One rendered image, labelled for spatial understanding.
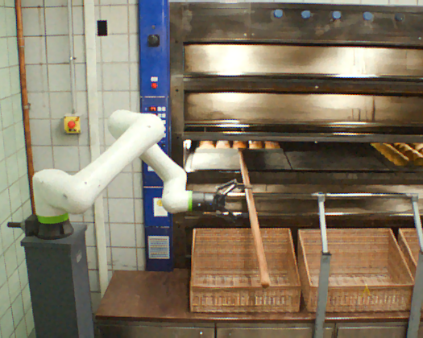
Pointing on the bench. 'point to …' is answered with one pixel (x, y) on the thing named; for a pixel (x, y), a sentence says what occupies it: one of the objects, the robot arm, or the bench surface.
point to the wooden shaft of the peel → (255, 228)
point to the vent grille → (159, 247)
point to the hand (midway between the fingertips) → (250, 201)
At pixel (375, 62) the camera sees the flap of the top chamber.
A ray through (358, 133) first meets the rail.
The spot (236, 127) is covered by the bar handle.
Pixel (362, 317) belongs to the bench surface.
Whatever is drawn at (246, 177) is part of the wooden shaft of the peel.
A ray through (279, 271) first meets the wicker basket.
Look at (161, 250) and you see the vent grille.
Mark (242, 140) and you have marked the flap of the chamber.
